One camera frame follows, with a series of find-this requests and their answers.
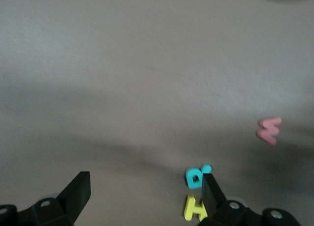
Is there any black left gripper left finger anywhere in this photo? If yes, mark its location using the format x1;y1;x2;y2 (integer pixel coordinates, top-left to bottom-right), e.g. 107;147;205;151
0;171;92;226

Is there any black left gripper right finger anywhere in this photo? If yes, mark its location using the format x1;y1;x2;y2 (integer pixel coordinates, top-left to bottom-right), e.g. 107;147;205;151
197;173;302;226

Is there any yellow capital letter H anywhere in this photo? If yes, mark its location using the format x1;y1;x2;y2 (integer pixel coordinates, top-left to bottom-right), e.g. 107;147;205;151
183;195;209;222

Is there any teal capital letter R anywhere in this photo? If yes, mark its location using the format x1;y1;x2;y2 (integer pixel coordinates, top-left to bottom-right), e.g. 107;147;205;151
185;164;212;190

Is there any pink small letter w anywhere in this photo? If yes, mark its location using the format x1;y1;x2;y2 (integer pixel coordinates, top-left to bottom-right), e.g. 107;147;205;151
256;116;283;146

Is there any brown table cover sheet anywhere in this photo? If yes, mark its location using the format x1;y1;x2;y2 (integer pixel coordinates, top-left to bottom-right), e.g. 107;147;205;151
0;0;314;226

